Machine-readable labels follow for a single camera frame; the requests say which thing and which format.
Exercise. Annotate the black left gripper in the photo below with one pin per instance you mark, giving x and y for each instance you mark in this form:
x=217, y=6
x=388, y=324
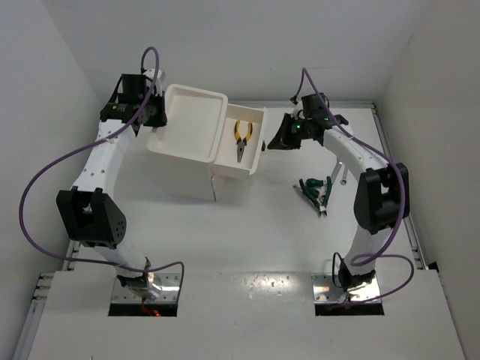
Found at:
x=160, y=120

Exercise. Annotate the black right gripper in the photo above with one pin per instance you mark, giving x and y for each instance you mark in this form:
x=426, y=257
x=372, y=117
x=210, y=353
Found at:
x=282, y=139

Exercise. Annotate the yellow handled pliers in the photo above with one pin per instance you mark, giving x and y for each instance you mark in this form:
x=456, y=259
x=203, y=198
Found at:
x=242, y=141

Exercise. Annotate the white drawer cabinet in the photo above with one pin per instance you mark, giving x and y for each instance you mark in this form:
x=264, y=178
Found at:
x=184, y=151

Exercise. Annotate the white top drawer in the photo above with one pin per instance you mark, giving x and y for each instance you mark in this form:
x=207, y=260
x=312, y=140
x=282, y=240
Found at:
x=226, y=160

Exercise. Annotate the green handled cutting pliers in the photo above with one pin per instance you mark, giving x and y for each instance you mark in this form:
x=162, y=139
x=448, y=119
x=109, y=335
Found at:
x=322, y=189

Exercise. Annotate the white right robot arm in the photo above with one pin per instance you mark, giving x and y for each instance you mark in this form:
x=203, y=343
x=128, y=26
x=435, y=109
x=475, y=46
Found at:
x=382, y=196

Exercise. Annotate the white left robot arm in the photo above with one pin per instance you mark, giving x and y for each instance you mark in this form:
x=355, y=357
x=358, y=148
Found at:
x=88, y=210

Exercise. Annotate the silver ratchet wrench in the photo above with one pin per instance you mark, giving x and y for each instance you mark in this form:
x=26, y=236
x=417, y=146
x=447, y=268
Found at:
x=335, y=171

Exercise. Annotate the small silver wrench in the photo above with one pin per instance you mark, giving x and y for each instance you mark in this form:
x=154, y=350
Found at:
x=343, y=179

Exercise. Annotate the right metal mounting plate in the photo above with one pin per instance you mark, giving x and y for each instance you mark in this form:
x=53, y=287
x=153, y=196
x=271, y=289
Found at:
x=326, y=293

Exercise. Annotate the metal mounting plate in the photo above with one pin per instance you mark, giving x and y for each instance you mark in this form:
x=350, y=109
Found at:
x=326, y=293
x=165, y=287

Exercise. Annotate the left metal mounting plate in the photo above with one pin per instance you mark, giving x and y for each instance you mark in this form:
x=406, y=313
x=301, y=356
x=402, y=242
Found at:
x=165, y=287

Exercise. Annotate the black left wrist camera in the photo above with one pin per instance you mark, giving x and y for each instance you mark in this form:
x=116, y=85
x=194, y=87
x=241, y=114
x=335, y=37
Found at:
x=134, y=89

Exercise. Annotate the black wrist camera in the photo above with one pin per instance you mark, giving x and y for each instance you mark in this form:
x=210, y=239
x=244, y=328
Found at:
x=134, y=89
x=315, y=107

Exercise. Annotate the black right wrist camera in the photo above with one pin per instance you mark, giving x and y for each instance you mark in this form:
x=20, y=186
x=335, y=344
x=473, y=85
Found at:
x=315, y=107

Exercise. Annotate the green handled screwdriver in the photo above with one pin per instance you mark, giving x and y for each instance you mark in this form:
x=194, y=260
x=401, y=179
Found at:
x=302, y=187

